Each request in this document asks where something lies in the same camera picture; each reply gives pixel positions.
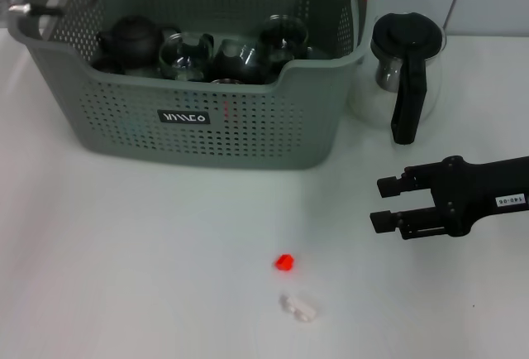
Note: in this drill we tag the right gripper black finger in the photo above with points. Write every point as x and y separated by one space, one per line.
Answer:
392 186
384 220

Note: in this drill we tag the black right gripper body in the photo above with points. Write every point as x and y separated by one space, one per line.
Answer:
475 193

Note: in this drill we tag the small red sloped block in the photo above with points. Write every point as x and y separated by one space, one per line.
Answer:
284 262

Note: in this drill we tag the white building block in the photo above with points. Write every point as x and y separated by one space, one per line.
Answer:
298 308

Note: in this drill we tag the grey perforated storage bin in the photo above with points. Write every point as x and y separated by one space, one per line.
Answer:
248 135

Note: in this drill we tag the black clay teapot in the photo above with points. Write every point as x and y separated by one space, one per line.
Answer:
132 38

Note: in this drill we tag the glass carafe with black lid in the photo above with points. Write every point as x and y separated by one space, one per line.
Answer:
413 32

